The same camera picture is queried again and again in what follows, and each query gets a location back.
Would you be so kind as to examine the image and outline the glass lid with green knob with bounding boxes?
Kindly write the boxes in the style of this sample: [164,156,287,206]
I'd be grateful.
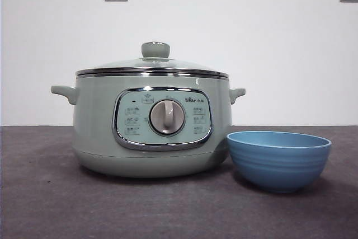
[75,41,229,79]

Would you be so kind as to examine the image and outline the pale green electric steamer pot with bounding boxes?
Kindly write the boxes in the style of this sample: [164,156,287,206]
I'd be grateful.
[50,72,247,179]

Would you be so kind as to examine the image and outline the grey round control dial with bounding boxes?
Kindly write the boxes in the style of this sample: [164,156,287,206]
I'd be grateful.
[150,99,186,135]

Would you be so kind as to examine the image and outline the blue ribbed bowl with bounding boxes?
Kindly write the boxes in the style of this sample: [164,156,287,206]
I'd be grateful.
[225,130,332,194]

